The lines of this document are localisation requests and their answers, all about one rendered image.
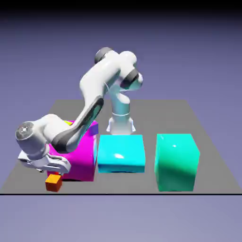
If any large teal box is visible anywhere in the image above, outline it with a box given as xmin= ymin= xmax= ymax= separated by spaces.
xmin=154 ymin=133 xmax=201 ymax=192

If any large cyan box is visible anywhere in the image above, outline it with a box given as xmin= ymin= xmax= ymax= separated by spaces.
xmin=97 ymin=134 xmax=146 ymax=174

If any small orange cube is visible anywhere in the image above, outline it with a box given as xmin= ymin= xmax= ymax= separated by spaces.
xmin=45 ymin=173 xmax=63 ymax=193

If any large magenta box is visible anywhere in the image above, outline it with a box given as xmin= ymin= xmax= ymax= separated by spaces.
xmin=46 ymin=120 xmax=98 ymax=182

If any small purple cube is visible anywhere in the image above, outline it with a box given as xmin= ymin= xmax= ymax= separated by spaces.
xmin=88 ymin=123 xmax=99 ymax=136

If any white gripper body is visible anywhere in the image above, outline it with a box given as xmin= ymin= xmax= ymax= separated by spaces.
xmin=18 ymin=153 xmax=72 ymax=174

